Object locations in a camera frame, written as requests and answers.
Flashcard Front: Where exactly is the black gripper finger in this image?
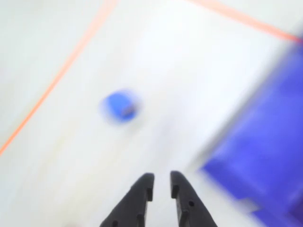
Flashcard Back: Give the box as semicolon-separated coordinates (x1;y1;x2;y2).
170;170;218;227
99;173;155;227

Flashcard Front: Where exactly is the blue plastic box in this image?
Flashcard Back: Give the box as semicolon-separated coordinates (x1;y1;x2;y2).
198;44;303;227

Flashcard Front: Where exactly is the blue rubber duck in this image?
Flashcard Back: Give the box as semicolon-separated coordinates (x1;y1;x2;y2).
98;88;144;126

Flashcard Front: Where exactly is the long orange tape strip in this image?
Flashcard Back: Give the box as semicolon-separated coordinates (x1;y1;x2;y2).
0;0;116;157

